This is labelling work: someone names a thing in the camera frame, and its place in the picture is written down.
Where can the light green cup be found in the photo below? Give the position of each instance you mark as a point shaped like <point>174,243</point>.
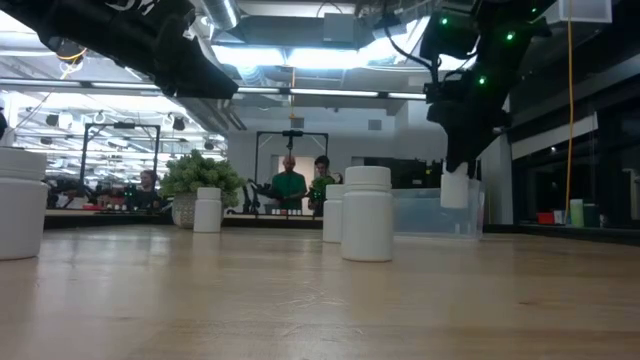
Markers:
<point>577,214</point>

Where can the long ceiling light strip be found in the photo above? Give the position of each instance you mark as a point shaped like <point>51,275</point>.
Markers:
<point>325,92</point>

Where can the silver ventilation duct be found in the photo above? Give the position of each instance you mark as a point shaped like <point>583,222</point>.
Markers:
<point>222,12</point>

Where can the green artificial plant in pot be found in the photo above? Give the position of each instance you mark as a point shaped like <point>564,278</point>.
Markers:
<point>200,172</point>

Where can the grey ceiling box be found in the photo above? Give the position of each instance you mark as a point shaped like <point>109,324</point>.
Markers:
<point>340,27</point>

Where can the white plastic pill bottle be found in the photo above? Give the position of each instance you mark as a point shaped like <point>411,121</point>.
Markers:
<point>454,192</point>
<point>20,215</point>
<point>332,220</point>
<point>367,220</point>
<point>207,215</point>

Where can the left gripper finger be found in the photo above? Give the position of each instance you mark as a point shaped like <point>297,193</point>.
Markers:
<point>195,75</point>
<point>205,95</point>

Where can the clear plastic basket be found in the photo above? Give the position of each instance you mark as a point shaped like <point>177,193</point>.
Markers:
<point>420,215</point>

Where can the black table frame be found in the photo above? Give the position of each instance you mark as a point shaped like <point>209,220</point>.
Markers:
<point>275,222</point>

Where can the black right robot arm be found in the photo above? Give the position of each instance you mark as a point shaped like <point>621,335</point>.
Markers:
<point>500,45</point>

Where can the black rig frame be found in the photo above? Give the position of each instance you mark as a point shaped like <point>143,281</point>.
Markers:
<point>120,125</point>
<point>310,133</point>

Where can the white ceiling panel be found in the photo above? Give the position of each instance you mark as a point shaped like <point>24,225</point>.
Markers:
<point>590,10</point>

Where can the small red box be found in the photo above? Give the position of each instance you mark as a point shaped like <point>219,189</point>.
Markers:
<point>546,218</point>

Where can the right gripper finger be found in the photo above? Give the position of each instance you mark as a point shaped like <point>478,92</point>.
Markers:
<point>475,160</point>
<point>454,150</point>

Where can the dark green cup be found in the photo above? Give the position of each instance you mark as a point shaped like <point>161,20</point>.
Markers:
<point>592,216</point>

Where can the grey wall vent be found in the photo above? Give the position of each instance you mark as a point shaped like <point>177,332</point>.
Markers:
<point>297,123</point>
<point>375,125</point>

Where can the black background robot arm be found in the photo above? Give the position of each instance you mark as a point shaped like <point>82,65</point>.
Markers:
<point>252,192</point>

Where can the person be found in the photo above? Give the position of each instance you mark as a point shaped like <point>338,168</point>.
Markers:
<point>146,196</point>
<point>289,187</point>
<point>322,167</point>

